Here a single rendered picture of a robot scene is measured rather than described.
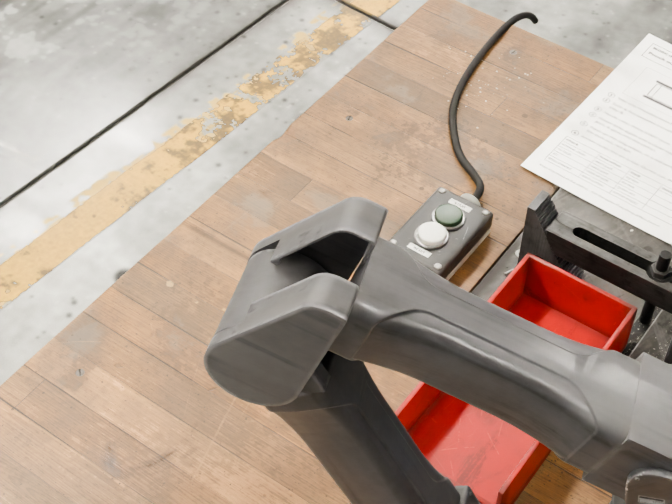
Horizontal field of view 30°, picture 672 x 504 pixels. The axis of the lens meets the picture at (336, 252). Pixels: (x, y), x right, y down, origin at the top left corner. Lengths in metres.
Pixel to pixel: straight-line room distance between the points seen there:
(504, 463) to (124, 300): 0.41
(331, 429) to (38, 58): 2.26
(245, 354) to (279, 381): 0.03
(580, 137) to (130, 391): 0.59
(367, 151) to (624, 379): 0.70
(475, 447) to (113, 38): 2.04
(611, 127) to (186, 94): 1.55
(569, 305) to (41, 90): 1.87
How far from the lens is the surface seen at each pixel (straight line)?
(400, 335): 0.73
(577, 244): 1.24
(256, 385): 0.78
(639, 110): 1.51
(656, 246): 1.36
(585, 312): 1.25
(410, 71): 1.52
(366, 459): 0.85
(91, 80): 2.93
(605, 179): 1.42
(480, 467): 1.15
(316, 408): 0.80
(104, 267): 2.52
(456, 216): 1.30
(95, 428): 1.19
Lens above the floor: 1.88
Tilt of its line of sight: 48 degrees down
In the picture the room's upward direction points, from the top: 1 degrees clockwise
